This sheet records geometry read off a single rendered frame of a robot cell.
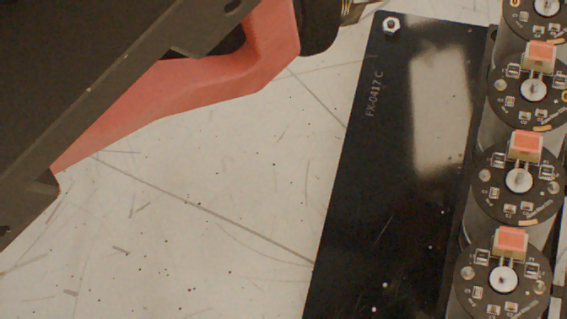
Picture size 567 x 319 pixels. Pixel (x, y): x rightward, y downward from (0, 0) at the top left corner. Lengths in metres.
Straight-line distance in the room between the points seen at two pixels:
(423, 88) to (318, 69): 0.04
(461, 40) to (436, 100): 0.02
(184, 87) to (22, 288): 0.16
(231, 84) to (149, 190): 0.14
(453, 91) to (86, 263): 0.13
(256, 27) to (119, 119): 0.03
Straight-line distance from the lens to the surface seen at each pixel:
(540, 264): 0.28
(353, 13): 0.25
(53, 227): 0.36
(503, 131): 0.30
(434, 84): 0.36
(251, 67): 0.22
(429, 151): 0.35
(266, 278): 0.35
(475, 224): 0.30
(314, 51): 0.24
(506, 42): 0.32
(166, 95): 0.20
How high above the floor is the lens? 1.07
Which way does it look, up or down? 64 degrees down
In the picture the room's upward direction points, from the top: 9 degrees counter-clockwise
